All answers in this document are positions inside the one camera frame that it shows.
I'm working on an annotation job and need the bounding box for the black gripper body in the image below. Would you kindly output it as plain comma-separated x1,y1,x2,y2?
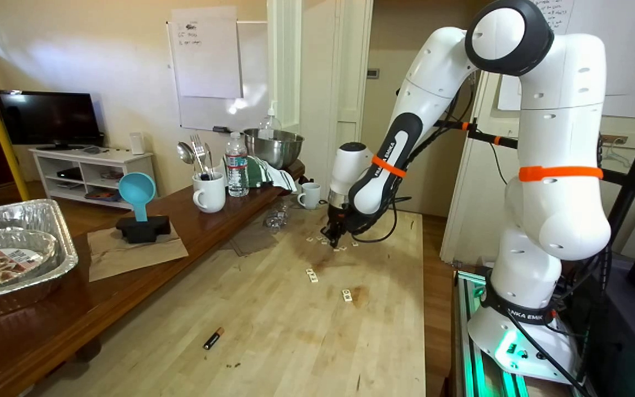
321,205,347,239

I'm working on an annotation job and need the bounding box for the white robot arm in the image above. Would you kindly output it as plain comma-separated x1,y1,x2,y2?
321,0,610,384

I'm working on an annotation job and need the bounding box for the white mug near banana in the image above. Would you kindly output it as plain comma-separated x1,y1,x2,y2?
298,183,320,210

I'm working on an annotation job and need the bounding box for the crushed clear plastic bottle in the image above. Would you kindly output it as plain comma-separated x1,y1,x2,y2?
263,201,292,229

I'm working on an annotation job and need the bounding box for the steel mixing bowl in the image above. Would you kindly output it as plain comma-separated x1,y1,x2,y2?
243,129,302,167

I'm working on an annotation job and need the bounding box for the green striped dish towel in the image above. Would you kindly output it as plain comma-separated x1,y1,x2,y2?
252,158,298,193

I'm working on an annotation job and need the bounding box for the clear plastic water bottle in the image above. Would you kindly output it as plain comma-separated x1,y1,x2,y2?
226,135,249,197

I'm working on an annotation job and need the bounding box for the white mug with spoons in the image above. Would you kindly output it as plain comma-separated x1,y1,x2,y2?
192,175,226,215

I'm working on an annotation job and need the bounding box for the black marker pen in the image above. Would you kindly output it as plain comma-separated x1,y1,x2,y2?
202,327,226,351

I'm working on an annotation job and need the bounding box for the white paper flipchart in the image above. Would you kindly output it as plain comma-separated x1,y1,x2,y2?
168,6,269,130

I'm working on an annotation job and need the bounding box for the brown cardboard sheet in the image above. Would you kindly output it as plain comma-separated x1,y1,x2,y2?
87,228,188,282

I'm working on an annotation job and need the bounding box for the white tv stand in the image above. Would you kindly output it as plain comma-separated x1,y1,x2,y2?
34,151,155,210

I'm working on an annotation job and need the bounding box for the black television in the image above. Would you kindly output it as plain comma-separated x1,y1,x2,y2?
0,90,103,149

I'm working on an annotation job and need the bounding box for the aluminium foil tray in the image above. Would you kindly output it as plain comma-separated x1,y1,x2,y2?
0,198,79,298

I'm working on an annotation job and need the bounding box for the dark wooden side table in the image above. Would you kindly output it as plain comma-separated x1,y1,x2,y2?
0,187,283,397

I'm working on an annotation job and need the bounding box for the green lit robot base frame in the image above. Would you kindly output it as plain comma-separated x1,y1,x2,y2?
456,272,584,397

